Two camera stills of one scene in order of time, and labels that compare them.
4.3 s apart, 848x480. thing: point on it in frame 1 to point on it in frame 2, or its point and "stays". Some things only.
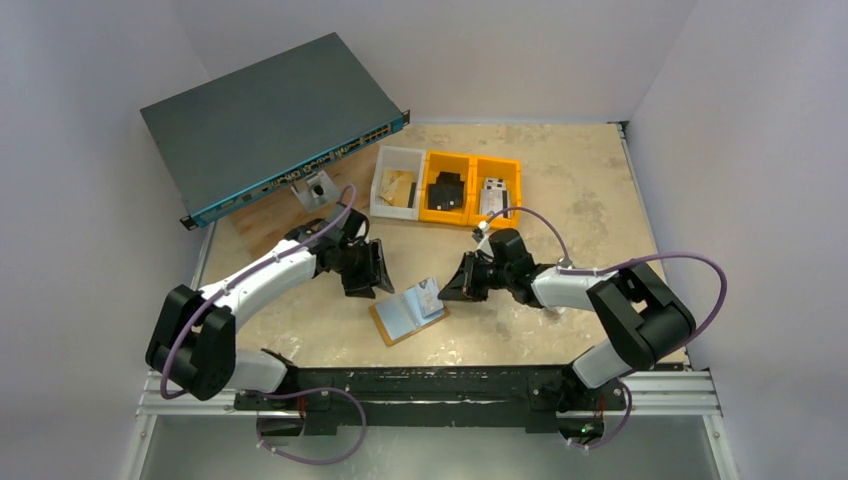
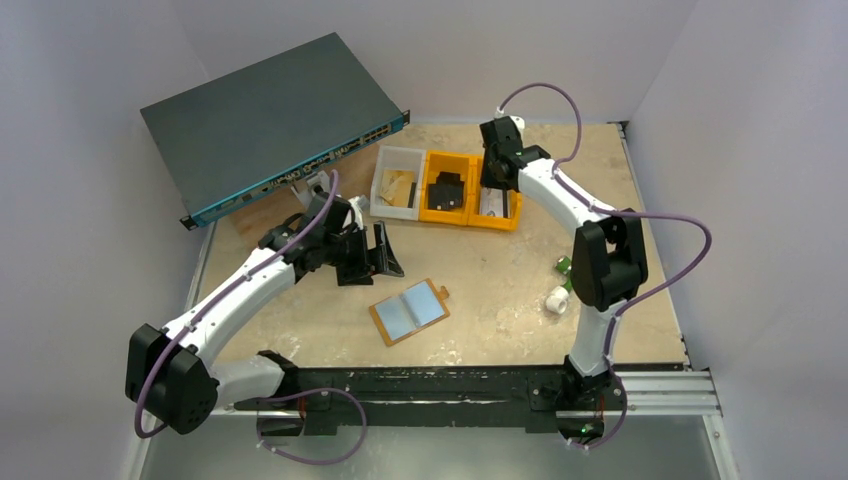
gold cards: x=396 y=187 stays
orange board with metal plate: x=401 y=316 stays
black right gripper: x=477 y=275 to x=495 y=134
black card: x=449 y=181 stays
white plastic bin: x=389 y=157 stays
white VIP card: x=428 y=296 to x=492 y=202
